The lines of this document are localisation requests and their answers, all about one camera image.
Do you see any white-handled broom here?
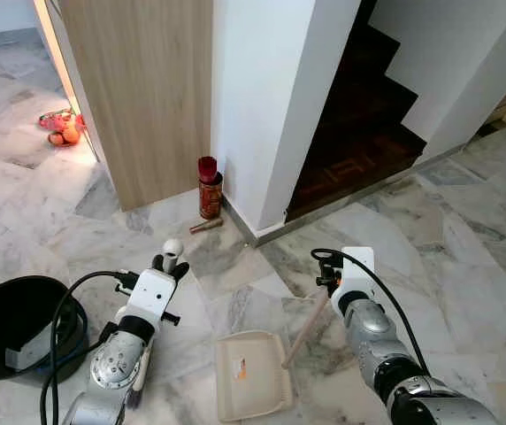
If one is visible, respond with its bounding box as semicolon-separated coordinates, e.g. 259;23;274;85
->
126;238;185;412

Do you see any beige dustpan with wooden handle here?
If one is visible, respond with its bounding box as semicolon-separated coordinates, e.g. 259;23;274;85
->
214;288;334;423

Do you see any small brown wooden stick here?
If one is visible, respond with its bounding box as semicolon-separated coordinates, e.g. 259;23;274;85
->
188;218;226;235

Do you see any red cylindrical can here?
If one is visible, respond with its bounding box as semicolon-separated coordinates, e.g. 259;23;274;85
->
197;156;225;221

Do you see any dark wooden staircase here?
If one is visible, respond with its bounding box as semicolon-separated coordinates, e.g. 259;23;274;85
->
285;0;428;223

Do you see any black plastic bucket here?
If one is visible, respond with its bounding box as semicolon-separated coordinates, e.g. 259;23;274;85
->
0;275;91;383

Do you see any red bag of oranges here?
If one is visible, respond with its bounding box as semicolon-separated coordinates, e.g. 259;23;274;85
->
38;107;85;148

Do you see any light wood cabinet panel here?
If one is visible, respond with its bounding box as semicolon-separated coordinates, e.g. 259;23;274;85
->
57;0;215;213

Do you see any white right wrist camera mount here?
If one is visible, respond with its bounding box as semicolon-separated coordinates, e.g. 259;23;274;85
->
333;246;377;307

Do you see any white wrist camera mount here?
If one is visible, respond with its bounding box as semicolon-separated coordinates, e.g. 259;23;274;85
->
333;246;377;307
124;268;180;325

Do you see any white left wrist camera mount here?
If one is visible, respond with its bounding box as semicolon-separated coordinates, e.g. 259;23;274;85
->
124;268;180;325

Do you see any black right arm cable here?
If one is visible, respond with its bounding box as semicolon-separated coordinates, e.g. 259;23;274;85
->
310;247;432;375

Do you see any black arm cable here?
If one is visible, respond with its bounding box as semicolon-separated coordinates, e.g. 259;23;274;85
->
310;247;432;375
38;269;141;425

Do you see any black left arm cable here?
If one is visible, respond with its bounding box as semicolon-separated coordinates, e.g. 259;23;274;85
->
38;269;141;425

